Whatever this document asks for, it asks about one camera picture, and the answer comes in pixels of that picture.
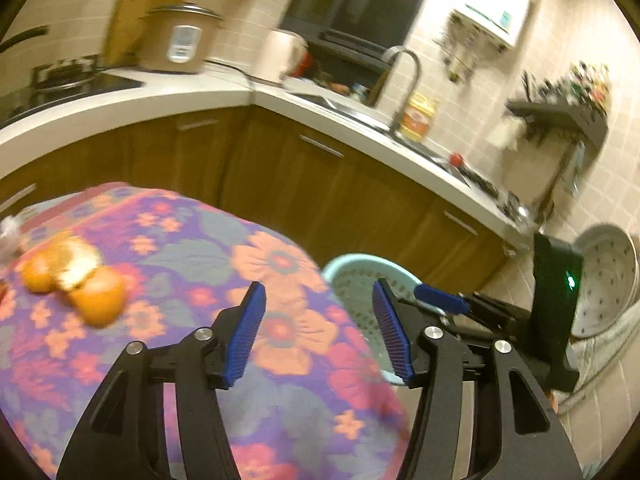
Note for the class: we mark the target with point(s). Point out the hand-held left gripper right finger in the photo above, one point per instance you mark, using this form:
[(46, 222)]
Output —
[(392, 332)]

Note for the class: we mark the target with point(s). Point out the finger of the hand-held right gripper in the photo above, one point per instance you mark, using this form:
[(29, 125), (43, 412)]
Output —
[(440, 297), (475, 332)]

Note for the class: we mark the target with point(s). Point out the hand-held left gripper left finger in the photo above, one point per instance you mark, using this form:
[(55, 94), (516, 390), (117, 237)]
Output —
[(245, 330)]

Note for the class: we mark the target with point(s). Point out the teal plastic basket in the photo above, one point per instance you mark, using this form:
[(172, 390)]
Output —
[(350, 305)]

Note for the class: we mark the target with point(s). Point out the orange peel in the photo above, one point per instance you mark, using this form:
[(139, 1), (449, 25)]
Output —
[(100, 297), (75, 262), (37, 274)]

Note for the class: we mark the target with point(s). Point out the white perforated steamer pot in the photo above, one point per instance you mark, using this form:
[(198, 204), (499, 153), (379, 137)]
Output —
[(605, 280)]

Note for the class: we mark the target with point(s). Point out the floral tablecloth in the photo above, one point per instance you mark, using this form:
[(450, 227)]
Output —
[(175, 310)]

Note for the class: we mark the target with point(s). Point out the hanging metal ladle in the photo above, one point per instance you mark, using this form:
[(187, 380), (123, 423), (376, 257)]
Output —
[(565, 180)]

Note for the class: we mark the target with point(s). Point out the red tomato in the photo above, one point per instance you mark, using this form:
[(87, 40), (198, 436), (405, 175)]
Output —
[(455, 159)]

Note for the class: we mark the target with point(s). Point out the wooden kitchen cabinets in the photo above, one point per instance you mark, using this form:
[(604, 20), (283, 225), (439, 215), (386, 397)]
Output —
[(310, 175)]

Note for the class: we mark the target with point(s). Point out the hanging white cloth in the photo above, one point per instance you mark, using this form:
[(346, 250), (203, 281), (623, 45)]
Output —
[(505, 135)]

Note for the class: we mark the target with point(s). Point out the yellow detergent bottle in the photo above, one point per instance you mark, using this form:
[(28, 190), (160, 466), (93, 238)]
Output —
[(417, 117)]

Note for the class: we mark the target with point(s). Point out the metal sink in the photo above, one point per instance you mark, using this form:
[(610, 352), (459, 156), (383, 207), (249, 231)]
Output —
[(350, 107)]

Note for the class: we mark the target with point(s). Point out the metal faucet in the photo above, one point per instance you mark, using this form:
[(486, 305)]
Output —
[(405, 85)]

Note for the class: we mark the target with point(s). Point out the row of seasoning bottles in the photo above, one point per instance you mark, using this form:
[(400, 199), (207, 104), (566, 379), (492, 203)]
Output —
[(575, 85)]

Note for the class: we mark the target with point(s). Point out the red container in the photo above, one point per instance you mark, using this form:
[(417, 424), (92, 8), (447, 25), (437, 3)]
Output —
[(302, 62)]

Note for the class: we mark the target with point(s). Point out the white electric kettle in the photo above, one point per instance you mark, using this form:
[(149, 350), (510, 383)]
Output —
[(280, 55)]

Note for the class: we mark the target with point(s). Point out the white water heater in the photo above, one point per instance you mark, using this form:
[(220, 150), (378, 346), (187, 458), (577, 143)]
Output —
[(487, 2)]

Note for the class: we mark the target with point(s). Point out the beige rice cooker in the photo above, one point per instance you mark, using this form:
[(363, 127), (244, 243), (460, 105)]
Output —
[(177, 37)]

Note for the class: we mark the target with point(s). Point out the black gas stove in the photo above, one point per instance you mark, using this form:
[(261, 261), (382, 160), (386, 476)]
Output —
[(65, 82)]

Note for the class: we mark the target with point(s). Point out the dark window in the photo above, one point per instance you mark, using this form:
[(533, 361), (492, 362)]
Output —
[(360, 0)]

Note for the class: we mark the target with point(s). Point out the wooden cutting board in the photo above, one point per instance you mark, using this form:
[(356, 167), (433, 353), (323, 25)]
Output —
[(142, 7)]

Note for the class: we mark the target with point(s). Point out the black wok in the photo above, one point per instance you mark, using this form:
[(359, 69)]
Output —
[(20, 39)]

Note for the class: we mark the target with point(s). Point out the dark wall shelf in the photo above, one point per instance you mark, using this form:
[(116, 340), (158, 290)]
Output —
[(560, 112)]

